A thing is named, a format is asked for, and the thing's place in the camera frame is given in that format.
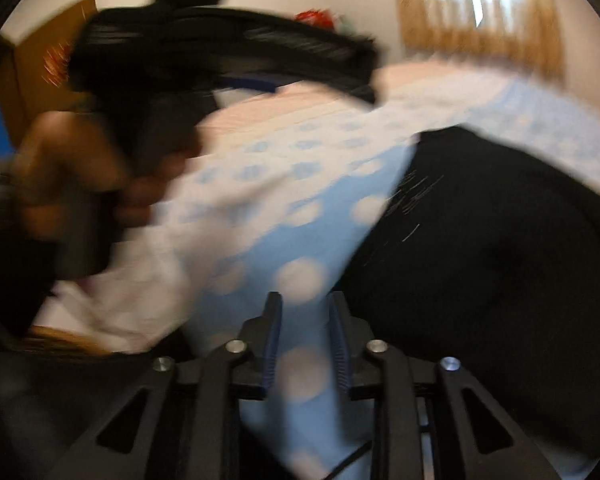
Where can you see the polka dot bed sheet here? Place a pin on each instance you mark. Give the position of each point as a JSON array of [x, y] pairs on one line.
[[290, 185]]

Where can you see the wide beige patterned curtain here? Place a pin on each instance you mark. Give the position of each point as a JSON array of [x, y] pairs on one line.
[[480, 20]]

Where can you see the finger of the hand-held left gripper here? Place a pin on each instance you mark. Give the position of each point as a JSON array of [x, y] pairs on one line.
[[320, 77], [305, 40]]

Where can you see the person's left hand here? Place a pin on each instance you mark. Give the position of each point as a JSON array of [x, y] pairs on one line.
[[60, 160]]

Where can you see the brown wooden door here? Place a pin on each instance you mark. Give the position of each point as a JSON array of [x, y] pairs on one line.
[[35, 70]]

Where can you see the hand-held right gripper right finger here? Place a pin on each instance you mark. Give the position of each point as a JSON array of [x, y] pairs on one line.
[[337, 345]]

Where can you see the red gift bag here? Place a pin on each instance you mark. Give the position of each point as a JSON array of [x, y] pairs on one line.
[[312, 16]]

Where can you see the black pants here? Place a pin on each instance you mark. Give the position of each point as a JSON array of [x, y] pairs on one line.
[[480, 270]]

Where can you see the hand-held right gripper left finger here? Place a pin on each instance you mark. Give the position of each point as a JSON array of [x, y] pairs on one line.
[[272, 345]]

